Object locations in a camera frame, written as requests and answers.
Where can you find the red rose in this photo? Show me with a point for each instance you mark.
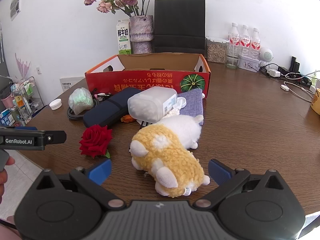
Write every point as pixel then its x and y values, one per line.
pixel 96 140

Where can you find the yellow and white plush toy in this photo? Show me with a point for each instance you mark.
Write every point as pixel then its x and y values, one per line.
pixel 165 155

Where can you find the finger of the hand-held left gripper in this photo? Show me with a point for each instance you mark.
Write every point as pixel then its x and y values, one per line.
pixel 57 137
pixel 25 128

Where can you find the purple woven cloth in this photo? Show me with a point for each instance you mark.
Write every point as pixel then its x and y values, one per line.
pixel 191 102

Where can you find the wall poster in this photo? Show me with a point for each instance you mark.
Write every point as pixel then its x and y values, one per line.
pixel 15 5

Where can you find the blue and white box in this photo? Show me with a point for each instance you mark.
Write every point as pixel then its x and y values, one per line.
pixel 6 120

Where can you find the translucent cotton swab box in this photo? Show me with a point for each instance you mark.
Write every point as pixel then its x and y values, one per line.
pixel 150 103

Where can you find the black paper bag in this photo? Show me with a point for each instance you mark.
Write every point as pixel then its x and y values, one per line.
pixel 178 25

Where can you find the white wall switch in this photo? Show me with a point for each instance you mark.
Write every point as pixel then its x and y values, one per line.
pixel 38 70

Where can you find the clear seed container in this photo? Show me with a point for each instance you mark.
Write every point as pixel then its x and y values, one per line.
pixel 216 52

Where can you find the green item in clear bag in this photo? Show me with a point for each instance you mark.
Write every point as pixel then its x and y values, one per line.
pixel 80 100

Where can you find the orange dried flower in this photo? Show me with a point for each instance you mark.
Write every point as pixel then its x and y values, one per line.
pixel 128 118

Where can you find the pink flower wall sticker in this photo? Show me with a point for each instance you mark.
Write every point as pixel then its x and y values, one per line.
pixel 22 66

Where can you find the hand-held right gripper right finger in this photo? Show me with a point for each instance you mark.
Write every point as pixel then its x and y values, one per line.
pixel 220 172

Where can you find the white green milk carton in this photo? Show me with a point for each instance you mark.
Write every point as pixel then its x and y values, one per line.
pixel 123 37

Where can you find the white round speaker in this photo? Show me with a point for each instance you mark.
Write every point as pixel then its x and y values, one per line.
pixel 267 55

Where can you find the white power adapter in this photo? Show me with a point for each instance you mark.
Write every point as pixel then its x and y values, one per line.
pixel 273 73

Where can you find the white tissue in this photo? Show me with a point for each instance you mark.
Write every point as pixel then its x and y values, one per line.
pixel 173 111

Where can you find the small white round object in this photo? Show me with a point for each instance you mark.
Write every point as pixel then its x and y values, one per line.
pixel 203 95

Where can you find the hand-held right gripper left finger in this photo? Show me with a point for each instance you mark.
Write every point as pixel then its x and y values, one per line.
pixel 101 171

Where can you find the purple textured vase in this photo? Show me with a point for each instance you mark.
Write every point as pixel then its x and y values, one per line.
pixel 141 32

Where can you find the pink cup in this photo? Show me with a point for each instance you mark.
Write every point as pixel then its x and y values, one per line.
pixel 7 102

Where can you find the yellow mug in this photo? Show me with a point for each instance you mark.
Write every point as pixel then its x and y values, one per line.
pixel 316 102

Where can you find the white ribbed jar lid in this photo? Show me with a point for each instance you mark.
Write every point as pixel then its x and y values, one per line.
pixel 55 104

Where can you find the navy fabric pouch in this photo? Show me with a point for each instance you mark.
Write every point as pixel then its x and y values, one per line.
pixel 105 112

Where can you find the white printed tin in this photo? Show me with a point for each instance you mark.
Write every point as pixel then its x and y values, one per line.
pixel 247 63

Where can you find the person's left hand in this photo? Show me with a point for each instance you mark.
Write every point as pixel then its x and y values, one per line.
pixel 2 185

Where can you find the red cardboard box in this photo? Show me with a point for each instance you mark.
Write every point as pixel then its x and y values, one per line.
pixel 150 80

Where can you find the clear drinking glass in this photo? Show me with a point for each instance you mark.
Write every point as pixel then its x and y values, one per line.
pixel 231 63

